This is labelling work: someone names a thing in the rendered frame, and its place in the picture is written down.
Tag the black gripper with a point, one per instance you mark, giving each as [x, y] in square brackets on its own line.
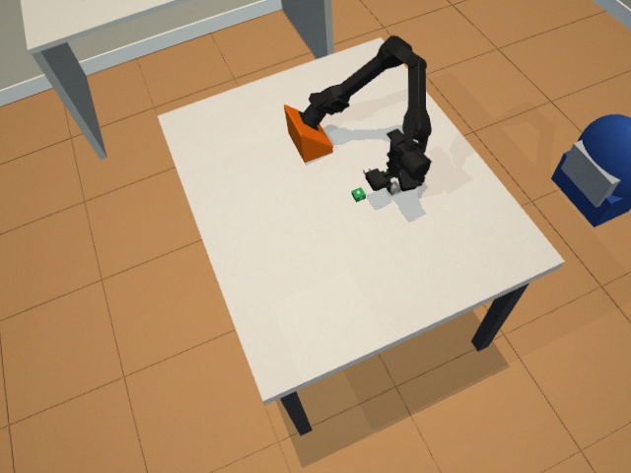
[380, 179]

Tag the green block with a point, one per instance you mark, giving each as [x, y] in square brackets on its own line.
[358, 194]

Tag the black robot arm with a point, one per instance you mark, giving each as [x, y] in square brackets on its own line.
[416, 121]

